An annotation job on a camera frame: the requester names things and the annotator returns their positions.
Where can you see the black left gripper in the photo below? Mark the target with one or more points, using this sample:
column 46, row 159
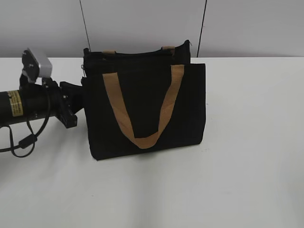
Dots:
column 66, row 100

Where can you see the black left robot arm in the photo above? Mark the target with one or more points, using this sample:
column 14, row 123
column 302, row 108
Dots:
column 33, row 101

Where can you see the black canvas tote bag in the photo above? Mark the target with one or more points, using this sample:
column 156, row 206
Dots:
column 145, row 102

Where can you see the metal zipper pull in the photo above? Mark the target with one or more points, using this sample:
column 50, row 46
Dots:
column 82, row 67

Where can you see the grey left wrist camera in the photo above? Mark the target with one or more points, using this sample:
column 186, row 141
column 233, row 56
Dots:
column 35, row 65

